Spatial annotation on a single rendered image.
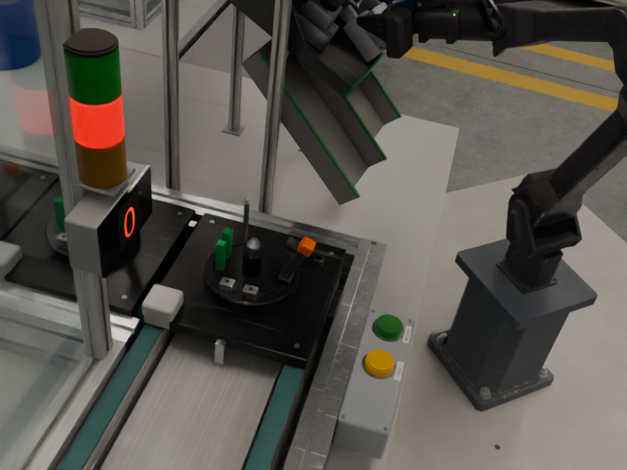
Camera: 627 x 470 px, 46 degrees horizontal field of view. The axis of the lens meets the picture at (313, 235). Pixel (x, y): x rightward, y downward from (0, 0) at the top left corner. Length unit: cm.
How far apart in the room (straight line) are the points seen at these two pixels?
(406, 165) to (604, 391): 62
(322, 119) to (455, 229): 36
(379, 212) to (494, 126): 213
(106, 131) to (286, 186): 75
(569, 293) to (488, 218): 45
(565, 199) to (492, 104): 273
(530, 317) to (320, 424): 31
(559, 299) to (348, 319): 30
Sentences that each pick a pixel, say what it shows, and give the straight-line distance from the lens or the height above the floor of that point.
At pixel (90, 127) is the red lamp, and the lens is 75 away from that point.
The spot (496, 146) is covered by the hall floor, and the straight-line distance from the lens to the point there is 338.
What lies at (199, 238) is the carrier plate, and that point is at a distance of 116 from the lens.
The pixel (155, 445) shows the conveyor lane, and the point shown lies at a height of 92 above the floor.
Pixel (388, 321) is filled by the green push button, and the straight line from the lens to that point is 107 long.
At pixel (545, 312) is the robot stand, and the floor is 106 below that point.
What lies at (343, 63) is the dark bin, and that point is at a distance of 117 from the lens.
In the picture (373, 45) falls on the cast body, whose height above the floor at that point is 125.
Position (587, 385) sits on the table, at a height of 86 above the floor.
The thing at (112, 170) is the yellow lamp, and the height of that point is 128.
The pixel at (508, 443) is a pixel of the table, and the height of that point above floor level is 86.
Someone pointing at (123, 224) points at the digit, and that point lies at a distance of 83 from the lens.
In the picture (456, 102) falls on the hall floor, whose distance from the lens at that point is 363.
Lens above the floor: 175
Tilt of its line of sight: 41 degrees down
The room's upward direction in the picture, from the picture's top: 9 degrees clockwise
